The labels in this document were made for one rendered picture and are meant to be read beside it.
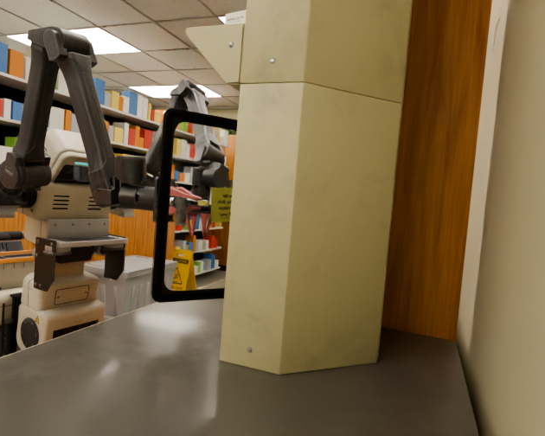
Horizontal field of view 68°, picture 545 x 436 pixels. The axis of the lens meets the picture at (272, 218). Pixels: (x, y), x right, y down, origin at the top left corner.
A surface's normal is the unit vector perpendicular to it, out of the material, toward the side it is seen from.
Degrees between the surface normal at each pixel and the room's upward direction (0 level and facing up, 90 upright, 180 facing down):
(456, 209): 90
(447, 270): 90
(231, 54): 90
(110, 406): 0
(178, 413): 0
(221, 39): 90
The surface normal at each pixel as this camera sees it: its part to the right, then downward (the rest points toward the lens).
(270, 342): -0.35, 0.02
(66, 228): 0.86, 0.10
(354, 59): 0.41, 0.08
